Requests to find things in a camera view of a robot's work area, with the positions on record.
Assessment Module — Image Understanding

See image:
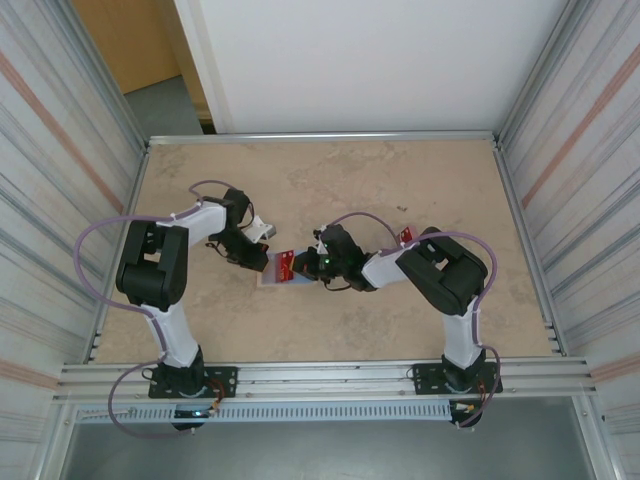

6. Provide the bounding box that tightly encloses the wooden door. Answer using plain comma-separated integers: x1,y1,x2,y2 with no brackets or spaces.
71,0,182,95

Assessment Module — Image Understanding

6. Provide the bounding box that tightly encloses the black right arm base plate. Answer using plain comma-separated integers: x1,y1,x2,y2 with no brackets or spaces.
410,360,504,397

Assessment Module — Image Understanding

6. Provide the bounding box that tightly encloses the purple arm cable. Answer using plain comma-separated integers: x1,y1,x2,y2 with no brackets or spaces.
74,179,251,437
327,212,504,430

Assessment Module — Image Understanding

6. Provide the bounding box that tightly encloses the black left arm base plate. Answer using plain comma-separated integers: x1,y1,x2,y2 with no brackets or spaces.
148,365,239,400

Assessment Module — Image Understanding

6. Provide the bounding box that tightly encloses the aluminium side rail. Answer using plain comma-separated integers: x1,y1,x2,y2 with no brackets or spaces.
89,141,152,362
492,138,569,357

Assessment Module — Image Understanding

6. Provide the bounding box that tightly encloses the thin aluminium frame rail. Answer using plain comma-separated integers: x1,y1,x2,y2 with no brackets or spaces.
147,130,503,147

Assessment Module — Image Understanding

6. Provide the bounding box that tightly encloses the wide aluminium frame rail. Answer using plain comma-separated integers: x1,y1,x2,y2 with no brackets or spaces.
55,355,600,404

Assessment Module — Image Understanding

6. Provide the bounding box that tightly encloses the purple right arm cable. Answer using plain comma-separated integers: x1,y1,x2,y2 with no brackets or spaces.
327,212,504,430

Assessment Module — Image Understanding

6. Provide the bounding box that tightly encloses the aluminium frame post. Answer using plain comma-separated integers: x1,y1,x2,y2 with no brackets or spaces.
497,0,581,144
62,0,150,151

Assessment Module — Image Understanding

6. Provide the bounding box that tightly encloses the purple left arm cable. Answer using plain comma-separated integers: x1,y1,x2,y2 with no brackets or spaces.
74,179,251,437

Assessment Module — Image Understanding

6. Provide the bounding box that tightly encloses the striped corrugated side panel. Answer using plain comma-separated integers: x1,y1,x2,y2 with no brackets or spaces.
0,0,146,441
499,0,640,441

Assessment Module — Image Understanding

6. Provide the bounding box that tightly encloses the slotted grey cable duct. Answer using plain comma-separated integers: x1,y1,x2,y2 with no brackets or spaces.
74,402,455,425

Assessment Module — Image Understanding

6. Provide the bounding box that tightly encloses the red credit card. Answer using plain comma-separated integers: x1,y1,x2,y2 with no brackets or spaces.
273,248,298,284

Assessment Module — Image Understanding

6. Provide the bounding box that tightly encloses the beige leather card holder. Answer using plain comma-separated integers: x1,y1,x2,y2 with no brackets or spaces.
256,248,317,290

